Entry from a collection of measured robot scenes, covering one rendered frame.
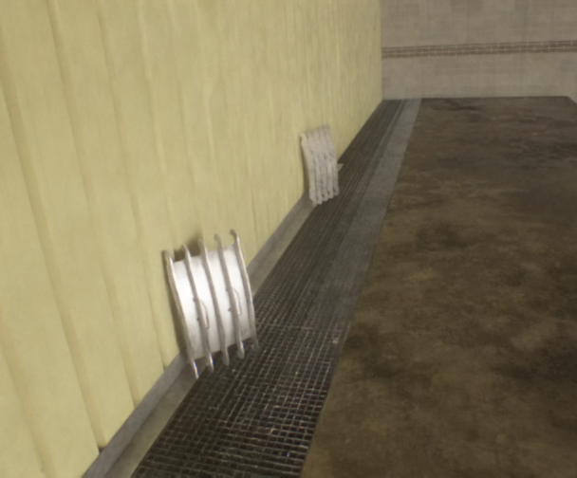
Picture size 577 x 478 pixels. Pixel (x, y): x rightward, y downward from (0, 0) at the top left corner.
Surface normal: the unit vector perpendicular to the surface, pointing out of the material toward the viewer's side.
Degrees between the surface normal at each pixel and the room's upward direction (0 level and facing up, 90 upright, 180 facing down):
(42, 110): 90
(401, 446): 0
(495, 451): 0
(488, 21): 90
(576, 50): 90
